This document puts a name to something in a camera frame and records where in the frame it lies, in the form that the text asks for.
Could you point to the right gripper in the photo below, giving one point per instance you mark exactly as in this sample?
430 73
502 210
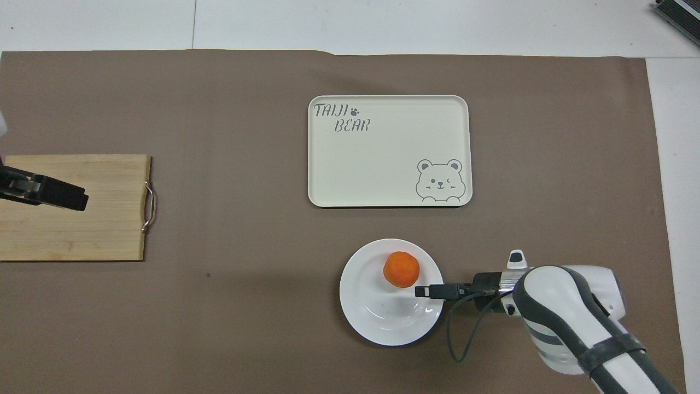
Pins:
485 284

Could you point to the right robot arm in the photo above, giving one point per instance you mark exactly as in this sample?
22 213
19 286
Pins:
569 306

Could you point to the white round plate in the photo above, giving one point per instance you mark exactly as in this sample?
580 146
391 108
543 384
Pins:
372 317

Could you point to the orange fruit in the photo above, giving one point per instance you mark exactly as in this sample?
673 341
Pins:
401 269

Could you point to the cream tray with bear print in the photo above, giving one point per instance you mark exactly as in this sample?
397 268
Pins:
377 164

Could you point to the black stand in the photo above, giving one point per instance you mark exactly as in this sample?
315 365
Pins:
681 13

